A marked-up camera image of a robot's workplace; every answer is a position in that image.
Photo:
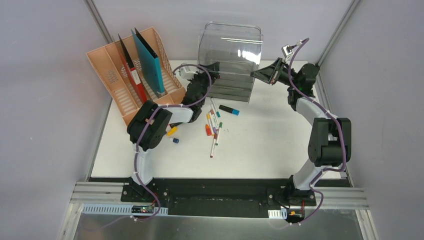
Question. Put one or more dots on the red orange small bottle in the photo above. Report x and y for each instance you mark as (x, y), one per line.
(208, 130)

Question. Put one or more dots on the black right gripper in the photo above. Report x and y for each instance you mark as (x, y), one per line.
(269, 74)

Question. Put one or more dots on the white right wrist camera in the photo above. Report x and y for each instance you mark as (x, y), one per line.
(287, 50)

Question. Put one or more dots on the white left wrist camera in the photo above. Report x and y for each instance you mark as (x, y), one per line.
(186, 73)

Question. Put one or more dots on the teal folder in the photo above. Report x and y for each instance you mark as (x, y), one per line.
(150, 64)

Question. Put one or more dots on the peach plastic file organizer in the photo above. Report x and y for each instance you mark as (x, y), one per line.
(118, 66)

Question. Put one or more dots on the black highlighter blue cap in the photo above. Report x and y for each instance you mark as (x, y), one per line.
(229, 110)

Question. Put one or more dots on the red folder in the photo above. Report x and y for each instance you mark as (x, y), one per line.
(132, 72)

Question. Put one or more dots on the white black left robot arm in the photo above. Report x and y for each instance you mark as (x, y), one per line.
(149, 125)

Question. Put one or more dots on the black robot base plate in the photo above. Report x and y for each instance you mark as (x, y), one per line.
(234, 198)

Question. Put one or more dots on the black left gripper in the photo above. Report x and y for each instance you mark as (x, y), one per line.
(205, 76)

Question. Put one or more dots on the white marker yellow caps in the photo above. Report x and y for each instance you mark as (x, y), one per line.
(209, 121)

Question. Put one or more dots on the white marker brown cap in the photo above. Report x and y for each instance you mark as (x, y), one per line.
(212, 149)

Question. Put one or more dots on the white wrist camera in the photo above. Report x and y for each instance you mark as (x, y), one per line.
(186, 73)
(287, 50)

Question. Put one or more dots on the aluminium frame rail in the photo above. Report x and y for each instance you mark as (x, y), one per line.
(105, 198)

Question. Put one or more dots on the blue white small bottle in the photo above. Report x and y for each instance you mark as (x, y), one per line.
(174, 140)

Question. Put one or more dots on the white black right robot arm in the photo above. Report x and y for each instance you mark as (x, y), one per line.
(329, 146)

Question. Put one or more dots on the smoked clear drawer box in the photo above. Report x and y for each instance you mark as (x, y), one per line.
(238, 48)

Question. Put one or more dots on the white marker green cap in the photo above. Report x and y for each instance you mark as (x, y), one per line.
(218, 133)

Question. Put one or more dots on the white marker purple cap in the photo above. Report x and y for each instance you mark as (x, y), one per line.
(214, 121)

